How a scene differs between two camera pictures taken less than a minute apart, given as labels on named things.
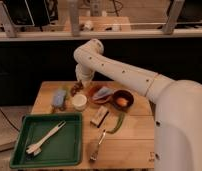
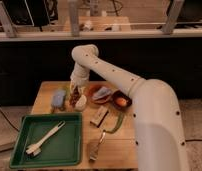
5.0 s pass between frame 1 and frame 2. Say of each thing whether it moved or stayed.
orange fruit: stayed
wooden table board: stayed
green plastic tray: stayed
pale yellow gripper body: moved
